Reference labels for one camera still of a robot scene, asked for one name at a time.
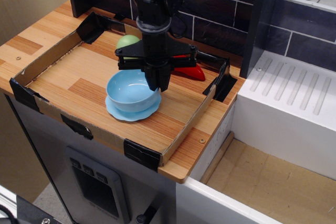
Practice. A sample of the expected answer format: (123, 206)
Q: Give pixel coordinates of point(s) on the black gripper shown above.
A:
(156, 54)

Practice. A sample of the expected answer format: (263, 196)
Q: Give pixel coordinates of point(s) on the cardboard fence with black tape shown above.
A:
(68, 83)

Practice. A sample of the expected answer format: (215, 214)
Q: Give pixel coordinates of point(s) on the dark grey upright post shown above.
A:
(259, 27)

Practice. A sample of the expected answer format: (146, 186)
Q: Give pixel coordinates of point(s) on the green toy apple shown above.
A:
(126, 40)

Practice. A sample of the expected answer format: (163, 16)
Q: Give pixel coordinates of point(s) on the grey toy oven front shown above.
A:
(95, 183)

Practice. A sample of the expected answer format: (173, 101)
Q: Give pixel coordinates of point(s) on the red toy chili pepper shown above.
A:
(190, 72)

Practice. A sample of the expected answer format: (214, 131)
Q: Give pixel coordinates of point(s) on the white dish drainer sink unit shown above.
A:
(273, 158)

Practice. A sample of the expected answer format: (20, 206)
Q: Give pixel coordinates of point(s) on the light blue scalloped plate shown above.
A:
(131, 116)

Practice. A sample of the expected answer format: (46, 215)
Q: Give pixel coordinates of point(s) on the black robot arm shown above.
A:
(158, 11)

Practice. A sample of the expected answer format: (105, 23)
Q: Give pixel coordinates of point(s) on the light blue plastic bowl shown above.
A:
(128, 91)

